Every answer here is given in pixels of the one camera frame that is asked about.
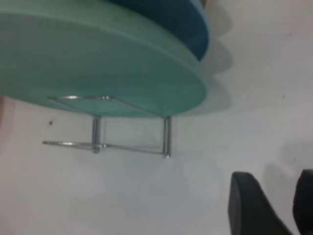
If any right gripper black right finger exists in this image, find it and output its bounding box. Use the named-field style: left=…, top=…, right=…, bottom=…
left=292, top=168, right=313, bottom=235

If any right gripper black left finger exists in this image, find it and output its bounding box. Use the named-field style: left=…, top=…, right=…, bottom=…
left=227, top=171, right=294, bottom=235

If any blue round plate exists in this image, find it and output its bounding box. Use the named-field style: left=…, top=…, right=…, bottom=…
left=107, top=0, right=212, bottom=62

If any green round plate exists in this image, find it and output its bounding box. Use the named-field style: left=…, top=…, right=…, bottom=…
left=0, top=0, right=208, bottom=118

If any silver wire plate rack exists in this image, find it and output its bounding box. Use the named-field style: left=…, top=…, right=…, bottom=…
left=42, top=95, right=173, bottom=159

